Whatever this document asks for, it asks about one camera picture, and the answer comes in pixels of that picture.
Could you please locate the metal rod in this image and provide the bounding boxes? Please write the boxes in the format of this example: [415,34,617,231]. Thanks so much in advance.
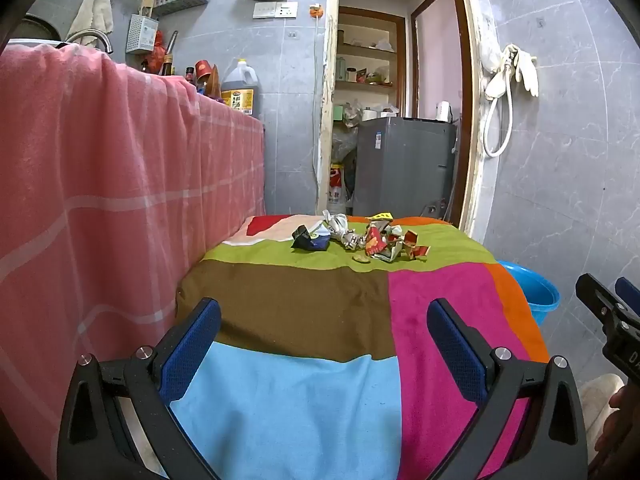
[160,30,180,77]

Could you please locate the grey washing machine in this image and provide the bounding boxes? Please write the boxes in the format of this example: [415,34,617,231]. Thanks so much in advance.
[352,116,459,224]

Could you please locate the pink checked cloth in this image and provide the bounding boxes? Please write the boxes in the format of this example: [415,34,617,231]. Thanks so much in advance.
[0,42,267,480]

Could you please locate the white shower hose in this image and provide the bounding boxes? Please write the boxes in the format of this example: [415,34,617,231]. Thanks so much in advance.
[481,42,517,157]

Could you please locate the red and white sack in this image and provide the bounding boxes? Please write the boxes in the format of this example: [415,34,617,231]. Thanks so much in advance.
[327,164,349,216]

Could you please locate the beige hanging towel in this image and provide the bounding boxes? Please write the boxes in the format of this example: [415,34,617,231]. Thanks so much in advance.
[65,0,115,42]

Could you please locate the person's right hand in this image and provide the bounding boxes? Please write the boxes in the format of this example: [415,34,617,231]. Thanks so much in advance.
[595,382,640,466]

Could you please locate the red and white torn wrapper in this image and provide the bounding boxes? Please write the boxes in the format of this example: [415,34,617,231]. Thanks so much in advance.
[400,230,432,262]

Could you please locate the large cooking oil bottle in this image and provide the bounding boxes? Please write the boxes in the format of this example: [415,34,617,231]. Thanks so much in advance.
[220,59,262,120]

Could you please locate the metal faucet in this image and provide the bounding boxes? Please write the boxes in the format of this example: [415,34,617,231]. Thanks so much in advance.
[65,29,115,56]

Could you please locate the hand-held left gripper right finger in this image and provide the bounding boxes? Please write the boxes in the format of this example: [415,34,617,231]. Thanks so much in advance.
[426,297,588,480]

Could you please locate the black and blue wrapper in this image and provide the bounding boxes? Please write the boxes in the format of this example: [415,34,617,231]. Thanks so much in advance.
[291,225,331,252]

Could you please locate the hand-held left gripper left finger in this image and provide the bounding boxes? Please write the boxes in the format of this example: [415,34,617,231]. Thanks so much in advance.
[57,297,223,480]

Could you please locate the white rubber gloves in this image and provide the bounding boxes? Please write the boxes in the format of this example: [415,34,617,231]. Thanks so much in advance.
[512,45,541,98]

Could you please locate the person's right leg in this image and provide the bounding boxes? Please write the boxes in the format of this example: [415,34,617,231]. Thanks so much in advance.
[579,374,626,463]

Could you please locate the clear plastic bags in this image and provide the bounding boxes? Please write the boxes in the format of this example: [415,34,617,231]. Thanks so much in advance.
[330,124,359,167]

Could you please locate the blue plastic bucket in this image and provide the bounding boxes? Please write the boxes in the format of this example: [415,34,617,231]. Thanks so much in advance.
[495,259,561,327]

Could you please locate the red mesh bag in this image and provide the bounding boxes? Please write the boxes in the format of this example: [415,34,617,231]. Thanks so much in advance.
[149,30,169,76]

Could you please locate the grey utensil holder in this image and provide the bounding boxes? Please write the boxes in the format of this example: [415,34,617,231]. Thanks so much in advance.
[125,14,160,56]

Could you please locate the wooden wall shelf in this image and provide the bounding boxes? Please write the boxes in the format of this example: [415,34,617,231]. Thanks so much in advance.
[336,6,407,118]

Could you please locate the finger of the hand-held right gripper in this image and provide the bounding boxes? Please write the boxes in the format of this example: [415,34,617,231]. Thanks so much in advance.
[575,273,629,324]
[615,276,640,318]

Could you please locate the white wall cable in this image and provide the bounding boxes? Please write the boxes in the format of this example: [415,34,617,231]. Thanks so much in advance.
[311,15,322,176]

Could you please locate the colourful patchwork blanket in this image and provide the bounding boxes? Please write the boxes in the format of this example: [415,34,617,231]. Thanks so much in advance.
[170,214,551,480]

